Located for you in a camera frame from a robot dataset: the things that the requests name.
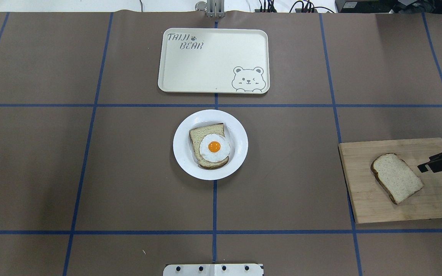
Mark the aluminium frame post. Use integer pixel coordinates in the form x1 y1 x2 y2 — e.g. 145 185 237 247
206 0 225 18

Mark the bread slice with crust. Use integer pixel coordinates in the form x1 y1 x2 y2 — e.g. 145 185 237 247
189 123 231 169

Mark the white round plate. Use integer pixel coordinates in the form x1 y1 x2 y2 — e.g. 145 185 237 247
173 110 249 180

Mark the small metal cylinder weight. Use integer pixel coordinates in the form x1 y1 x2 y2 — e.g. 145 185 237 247
195 1 208 11

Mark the cream bear tray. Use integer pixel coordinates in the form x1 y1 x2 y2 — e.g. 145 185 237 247
158 28 270 95

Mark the wooden cutting board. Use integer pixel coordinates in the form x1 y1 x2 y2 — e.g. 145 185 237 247
338 138 442 224

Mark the white bread slice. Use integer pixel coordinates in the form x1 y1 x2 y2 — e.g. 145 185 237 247
370 153 425 205

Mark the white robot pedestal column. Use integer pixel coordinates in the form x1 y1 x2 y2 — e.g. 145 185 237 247
163 263 264 276

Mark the fried egg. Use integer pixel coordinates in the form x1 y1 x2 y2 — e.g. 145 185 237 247
200 133 231 163

